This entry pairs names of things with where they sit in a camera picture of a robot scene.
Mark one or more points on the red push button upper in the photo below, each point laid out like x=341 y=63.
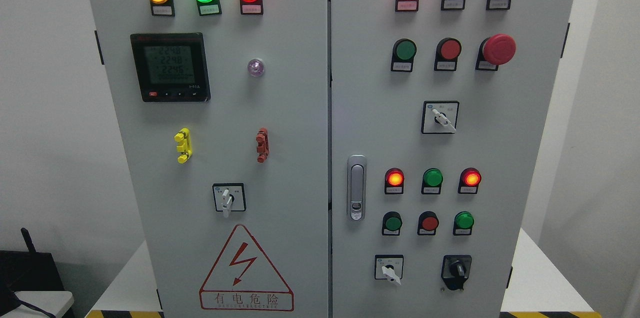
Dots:
x=447 y=53

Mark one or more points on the white rotary switch bottom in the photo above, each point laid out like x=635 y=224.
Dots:
x=389 y=267

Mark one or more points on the right grey cabinet door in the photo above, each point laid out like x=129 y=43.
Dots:
x=378 y=114

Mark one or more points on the red lit indicator lower right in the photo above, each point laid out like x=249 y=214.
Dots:
x=469 y=181

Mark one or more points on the white rotary switch door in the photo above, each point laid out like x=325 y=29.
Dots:
x=229 y=198

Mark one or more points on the green push button lower right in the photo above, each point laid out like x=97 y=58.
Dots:
x=463 y=224

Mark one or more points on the black digital power meter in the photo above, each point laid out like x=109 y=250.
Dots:
x=171 y=67

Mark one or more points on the red push button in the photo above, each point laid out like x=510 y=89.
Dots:
x=447 y=53
x=428 y=223

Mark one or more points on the red push button lower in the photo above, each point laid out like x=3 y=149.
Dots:
x=428 y=223

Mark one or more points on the red electric warning sticker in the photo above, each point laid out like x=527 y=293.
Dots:
x=243 y=278

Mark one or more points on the silver door latch handle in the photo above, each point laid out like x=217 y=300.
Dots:
x=356 y=186

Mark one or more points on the white rotary switch upper right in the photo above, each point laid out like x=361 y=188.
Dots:
x=439 y=117

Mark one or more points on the red lit indicator lower left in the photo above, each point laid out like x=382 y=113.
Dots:
x=394 y=181

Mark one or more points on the white rotary switch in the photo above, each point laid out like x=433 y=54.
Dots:
x=389 y=267
x=439 y=117

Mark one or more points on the green push button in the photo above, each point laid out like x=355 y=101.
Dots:
x=391 y=224
x=402 y=55
x=463 y=224

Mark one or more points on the grey cabinet door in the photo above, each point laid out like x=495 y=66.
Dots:
x=287 y=196
x=378 y=114

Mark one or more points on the green push button upper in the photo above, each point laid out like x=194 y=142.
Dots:
x=402 y=55

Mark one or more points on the black device with antenna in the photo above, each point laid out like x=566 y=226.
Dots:
x=26 y=271

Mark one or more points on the small clear light bulb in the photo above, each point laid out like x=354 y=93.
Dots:
x=256 y=67

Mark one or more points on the white box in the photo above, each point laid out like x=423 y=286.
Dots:
x=58 y=303

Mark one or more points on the green push button lower left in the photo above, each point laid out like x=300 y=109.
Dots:
x=391 y=224

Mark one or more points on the left grey cabinet door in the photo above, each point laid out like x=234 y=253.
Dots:
x=287 y=196

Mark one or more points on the green indicator lower middle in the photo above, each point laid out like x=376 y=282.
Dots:
x=432 y=181

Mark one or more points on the red emergency stop button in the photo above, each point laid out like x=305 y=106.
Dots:
x=494 y=51

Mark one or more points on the black rotary switch bottom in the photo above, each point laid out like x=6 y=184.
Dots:
x=456 y=271

